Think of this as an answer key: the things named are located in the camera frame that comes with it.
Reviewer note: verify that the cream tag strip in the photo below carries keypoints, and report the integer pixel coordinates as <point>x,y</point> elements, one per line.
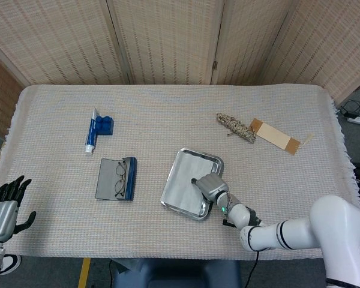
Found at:
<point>307,139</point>

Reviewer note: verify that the blue building block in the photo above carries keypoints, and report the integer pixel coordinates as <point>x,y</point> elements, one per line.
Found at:
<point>104,123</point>

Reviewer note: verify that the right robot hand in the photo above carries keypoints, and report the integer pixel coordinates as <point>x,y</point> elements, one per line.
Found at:
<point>211,184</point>

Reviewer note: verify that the thin-framed eyeglasses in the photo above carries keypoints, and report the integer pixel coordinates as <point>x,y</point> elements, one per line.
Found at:
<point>120,179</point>

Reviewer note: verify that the metal tray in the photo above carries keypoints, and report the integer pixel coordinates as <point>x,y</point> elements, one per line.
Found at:
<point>216,163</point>

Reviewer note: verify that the woven folding screen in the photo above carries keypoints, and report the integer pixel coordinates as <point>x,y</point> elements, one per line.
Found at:
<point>174,39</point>

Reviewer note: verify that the white cloth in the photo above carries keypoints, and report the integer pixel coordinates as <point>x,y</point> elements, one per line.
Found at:
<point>187,180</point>

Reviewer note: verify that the blue white toothpaste tube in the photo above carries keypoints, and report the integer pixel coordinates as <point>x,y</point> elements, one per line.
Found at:
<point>90,132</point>

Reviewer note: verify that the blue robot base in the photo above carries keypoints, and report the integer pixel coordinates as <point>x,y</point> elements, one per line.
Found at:
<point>177,273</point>

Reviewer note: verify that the blue glasses case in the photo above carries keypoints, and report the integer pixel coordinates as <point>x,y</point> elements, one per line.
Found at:
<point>117,178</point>

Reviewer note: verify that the wooden card strip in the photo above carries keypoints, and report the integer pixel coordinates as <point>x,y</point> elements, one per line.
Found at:
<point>274,136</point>

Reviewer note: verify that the woven tablecloth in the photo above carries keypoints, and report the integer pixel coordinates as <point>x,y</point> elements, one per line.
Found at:
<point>108,234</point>

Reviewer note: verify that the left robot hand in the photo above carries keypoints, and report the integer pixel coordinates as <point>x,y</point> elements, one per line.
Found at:
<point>3,210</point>

